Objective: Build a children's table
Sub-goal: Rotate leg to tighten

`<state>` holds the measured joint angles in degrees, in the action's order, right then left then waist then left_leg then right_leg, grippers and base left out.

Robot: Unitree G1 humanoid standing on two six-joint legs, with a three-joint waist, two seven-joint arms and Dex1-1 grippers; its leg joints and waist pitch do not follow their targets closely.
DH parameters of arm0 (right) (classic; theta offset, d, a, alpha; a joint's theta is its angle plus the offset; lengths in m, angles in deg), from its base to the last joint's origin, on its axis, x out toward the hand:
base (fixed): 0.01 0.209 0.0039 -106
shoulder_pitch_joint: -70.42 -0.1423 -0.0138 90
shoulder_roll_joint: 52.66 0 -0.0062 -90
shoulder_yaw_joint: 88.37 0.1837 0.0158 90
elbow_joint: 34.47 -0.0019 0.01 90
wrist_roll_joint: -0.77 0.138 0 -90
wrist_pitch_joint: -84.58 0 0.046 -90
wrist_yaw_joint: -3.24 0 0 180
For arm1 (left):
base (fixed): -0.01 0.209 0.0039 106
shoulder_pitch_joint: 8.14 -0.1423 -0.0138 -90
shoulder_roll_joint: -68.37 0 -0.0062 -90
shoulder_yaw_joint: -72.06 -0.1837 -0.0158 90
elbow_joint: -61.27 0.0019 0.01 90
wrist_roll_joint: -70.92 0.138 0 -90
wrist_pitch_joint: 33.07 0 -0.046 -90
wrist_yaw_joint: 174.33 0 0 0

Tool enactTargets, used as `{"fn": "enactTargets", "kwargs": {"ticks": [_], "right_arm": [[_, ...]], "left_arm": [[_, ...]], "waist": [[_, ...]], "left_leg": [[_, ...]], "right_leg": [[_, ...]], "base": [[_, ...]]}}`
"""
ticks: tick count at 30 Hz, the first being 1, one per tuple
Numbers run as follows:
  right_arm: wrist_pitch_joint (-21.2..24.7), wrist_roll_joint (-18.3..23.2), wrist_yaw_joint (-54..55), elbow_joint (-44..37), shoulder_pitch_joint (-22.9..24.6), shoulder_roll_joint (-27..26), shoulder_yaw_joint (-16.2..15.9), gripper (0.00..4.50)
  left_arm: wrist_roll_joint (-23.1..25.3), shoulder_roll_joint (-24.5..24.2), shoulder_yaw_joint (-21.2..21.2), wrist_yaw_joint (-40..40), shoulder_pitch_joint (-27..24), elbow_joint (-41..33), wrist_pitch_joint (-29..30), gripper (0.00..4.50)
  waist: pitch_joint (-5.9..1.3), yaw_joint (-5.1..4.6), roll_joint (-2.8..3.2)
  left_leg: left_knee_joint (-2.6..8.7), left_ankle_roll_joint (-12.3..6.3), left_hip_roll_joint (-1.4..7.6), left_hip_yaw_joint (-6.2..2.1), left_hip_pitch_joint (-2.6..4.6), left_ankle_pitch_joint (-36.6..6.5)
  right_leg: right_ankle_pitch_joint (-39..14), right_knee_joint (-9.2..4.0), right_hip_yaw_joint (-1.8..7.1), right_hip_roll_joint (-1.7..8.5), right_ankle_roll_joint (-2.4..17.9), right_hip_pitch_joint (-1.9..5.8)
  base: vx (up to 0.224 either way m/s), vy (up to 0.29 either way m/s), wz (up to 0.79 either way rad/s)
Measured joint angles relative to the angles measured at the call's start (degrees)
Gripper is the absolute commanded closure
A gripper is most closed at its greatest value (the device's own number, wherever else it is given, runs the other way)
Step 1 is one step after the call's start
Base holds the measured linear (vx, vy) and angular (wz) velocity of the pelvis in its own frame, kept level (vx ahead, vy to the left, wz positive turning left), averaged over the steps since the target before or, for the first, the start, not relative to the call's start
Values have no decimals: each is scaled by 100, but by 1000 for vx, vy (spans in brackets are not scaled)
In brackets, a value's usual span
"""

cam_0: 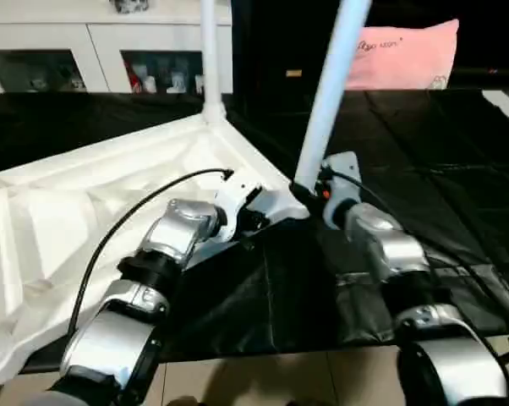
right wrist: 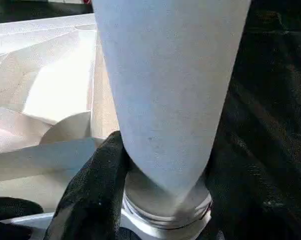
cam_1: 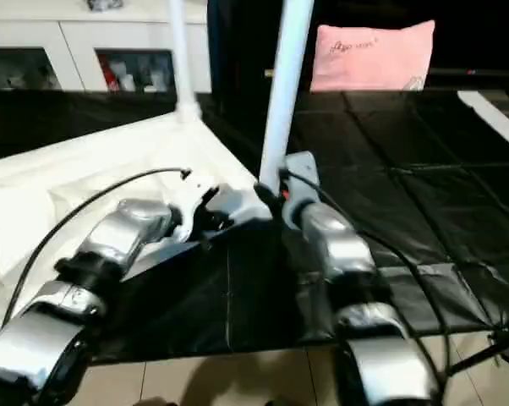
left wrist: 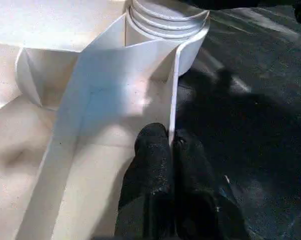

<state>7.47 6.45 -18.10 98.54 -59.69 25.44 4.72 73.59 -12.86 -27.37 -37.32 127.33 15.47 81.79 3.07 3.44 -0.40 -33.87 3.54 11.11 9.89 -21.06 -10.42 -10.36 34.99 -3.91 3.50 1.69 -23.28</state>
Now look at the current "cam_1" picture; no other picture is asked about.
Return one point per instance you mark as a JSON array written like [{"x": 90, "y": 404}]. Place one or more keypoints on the white plastic table leg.
[
  {"x": 183, "y": 59},
  {"x": 284, "y": 93}
]

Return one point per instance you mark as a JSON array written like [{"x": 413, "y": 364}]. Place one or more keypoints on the white plastic table top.
[{"x": 68, "y": 186}]

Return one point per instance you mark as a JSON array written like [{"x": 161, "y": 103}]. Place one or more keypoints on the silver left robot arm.
[{"x": 102, "y": 254}]

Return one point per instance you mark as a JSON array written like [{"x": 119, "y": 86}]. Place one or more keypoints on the black work mat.
[{"x": 424, "y": 186}]

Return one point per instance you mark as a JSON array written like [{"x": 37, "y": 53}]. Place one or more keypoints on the pink pillow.
[{"x": 373, "y": 55}]

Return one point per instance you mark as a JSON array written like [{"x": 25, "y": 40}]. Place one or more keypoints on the red bottle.
[{"x": 111, "y": 76}]

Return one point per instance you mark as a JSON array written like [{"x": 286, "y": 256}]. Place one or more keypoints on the white glass-door cabinet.
[{"x": 68, "y": 34}]

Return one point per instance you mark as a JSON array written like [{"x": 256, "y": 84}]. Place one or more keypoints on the dark patterned ornament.
[{"x": 105, "y": 3}]

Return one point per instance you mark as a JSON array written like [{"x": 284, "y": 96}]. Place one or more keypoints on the black tripod stand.
[{"x": 491, "y": 351}]

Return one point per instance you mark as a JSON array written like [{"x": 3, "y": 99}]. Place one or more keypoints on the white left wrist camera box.
[{"x": 205, "y": 199}]

